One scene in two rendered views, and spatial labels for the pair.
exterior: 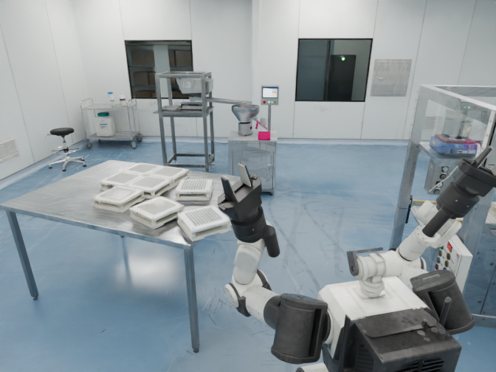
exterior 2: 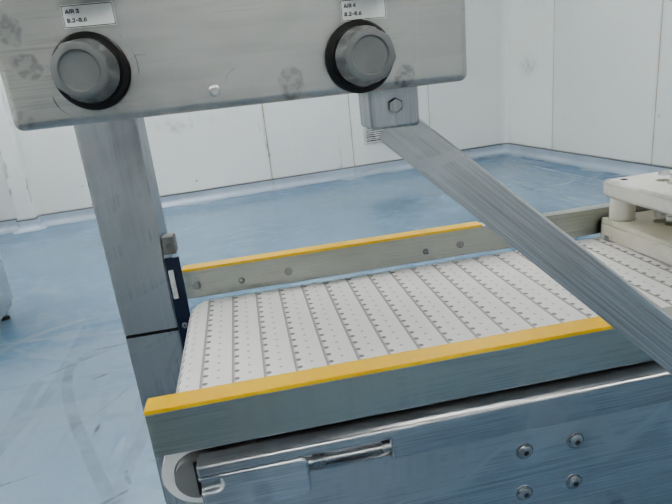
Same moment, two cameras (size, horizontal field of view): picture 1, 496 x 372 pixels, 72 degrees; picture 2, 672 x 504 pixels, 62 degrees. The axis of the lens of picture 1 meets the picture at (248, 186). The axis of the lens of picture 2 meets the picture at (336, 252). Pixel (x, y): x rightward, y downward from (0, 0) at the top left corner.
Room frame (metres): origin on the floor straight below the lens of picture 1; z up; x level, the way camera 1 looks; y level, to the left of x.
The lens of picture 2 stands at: (1.57, -1.13, 1.03)
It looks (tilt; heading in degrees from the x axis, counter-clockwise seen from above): 18 degrees down; 342
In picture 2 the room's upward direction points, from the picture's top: 6 degrees counter-clockwise
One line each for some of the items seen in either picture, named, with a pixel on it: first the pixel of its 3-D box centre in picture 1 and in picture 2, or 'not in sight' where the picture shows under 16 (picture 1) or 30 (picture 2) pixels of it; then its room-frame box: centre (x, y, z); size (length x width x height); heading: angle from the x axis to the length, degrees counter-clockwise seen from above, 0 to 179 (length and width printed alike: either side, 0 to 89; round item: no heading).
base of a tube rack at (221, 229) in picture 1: (204, 225); not in sight; (1.80, 0.27, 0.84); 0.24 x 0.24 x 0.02; 30
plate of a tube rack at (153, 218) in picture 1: (156, 207); not in sight; (1.94, 0.58, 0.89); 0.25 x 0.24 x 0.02; 141
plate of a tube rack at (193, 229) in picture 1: (203, 218); not in sight; (1.80, 0.27, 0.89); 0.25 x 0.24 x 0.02; 120
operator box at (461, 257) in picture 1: (451, 269); not in sight; (1.21, -0.87, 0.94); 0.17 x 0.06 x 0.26; 170
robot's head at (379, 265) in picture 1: (376, 269); not in sight; (0.74, -0.34, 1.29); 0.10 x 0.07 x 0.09; 102
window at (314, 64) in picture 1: (332, 71); not in sight; (6.90, -1.63, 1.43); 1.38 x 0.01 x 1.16; 87
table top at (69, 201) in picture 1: (139, 192); not in sight; (2.37, 0.83, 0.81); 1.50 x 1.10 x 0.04; 70
